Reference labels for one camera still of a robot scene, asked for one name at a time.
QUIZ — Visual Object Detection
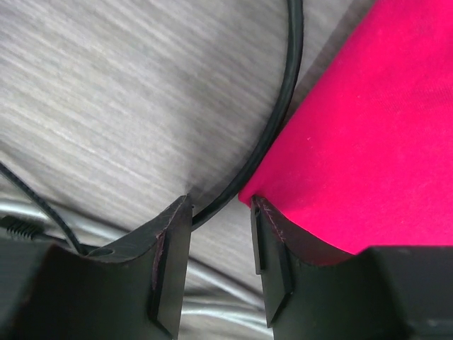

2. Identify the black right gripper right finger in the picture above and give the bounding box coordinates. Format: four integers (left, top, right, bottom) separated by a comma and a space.
251, 196, 452, 339

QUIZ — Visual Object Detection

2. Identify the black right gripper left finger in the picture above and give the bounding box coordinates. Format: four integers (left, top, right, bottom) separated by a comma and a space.
1, 195, 192, 339

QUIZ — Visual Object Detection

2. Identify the red folded cloth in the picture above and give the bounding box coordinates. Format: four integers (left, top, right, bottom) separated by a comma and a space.
239, 1, 452, 254

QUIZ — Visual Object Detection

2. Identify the grey ethernet cable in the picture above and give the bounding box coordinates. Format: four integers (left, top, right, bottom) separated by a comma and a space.
0, 201, 266, 330

